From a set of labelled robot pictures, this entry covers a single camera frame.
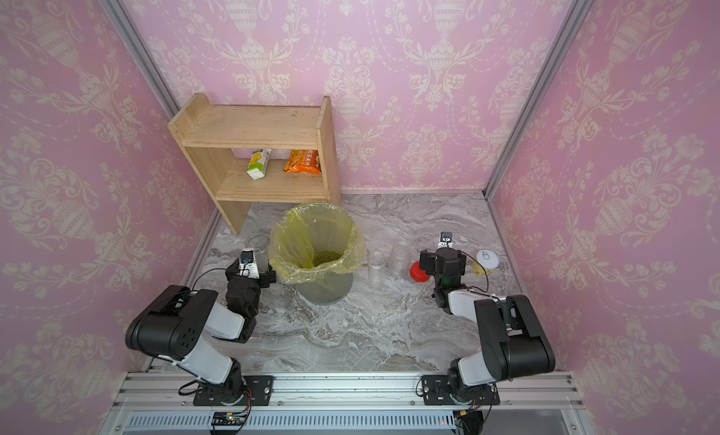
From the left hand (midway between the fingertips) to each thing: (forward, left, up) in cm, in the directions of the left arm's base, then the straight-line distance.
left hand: (255, 259), depth 91 cm
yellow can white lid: (+3, -78, -2) cm, 78 cm away
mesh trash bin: (-12, -25, +4) cm, 28 cm away
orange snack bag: (+28, -14, +18) cm, 36 cm away
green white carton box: (+27, +1, +18) cm, 33 cm away
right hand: (+4, -62, 0) cm, 62 cm away
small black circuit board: (-41, -1, -11) cm, 43 cm away
